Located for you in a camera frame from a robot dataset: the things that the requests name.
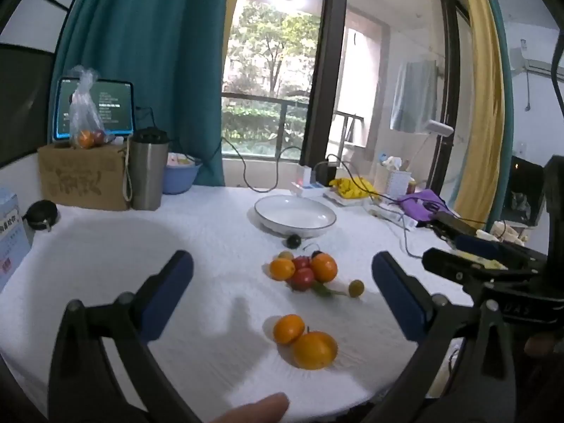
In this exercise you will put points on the white charger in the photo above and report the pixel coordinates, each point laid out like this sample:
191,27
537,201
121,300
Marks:
306,175

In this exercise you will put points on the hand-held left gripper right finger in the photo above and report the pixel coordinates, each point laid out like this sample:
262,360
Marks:
395,291

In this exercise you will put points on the black round pouch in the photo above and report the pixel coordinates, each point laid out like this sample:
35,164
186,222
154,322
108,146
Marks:
41,215

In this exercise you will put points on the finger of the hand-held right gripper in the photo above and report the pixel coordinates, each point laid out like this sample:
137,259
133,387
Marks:
476,244
449,264

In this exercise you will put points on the white plate with dark rim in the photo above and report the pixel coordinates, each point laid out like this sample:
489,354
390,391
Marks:
294,215

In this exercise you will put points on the purple cloth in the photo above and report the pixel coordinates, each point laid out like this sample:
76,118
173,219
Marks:
418,205

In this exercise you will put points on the person's left hand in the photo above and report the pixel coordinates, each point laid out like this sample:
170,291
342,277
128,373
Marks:
253,409

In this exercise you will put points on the white power strip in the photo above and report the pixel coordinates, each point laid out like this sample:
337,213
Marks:
308,190

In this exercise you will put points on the balcony railing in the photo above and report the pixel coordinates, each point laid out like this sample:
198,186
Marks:
264,97

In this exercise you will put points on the small orange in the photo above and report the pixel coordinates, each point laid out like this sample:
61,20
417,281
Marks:
282,269
288,328

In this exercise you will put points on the clear plastic bag of fruit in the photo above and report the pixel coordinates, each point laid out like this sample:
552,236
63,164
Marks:
86,112

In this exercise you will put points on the dark cherry with stem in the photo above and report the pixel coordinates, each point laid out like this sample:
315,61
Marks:
316,254

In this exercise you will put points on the large orange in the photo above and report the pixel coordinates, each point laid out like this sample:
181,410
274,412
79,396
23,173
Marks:
315,350
324,268

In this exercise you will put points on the green leaf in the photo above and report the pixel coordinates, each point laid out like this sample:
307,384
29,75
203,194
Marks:
324,291

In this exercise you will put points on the person's right hand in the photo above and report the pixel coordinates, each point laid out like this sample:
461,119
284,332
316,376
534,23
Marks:
543,344

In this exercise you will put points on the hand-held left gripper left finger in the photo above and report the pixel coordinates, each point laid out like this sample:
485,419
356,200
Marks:
172,288

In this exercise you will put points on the olive yellow small fruit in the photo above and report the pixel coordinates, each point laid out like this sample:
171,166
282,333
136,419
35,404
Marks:
356,288

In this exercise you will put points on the brown cardboard box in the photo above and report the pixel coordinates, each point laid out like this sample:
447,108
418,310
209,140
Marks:
79,176

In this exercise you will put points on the blue plastic bowl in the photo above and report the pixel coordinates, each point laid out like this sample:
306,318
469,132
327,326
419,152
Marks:
178,181

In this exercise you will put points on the white air conditioner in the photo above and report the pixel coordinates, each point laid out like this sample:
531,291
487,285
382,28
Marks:
535,59

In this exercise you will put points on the red apple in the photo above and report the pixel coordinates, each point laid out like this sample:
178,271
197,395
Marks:
301,262

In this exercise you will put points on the hanging pale blue towel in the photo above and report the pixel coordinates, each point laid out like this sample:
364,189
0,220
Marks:
413,97

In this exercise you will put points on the yellow plastic bag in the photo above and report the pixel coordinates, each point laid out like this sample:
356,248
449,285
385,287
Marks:
352,187

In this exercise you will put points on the black power adapter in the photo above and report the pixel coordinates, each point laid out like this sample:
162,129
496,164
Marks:
325,174

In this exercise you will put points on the dark purple plum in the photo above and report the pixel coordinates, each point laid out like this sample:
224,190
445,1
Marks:
293,241

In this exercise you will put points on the white perforated basket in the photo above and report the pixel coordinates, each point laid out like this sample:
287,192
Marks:
398,183

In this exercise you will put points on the white desk lamp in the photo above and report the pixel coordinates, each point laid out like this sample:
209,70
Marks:
438,127

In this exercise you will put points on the red tomato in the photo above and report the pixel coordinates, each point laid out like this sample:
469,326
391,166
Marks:
302,279

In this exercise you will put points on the dark box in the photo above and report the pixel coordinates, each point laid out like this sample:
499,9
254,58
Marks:
526,185

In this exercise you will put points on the blue and white box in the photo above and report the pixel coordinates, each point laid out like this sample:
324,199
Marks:
9,238

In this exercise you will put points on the pale soft package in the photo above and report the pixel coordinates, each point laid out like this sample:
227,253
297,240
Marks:
390,162

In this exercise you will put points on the stainless steel tumbler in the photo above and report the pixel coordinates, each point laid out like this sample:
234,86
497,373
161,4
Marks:
147,176

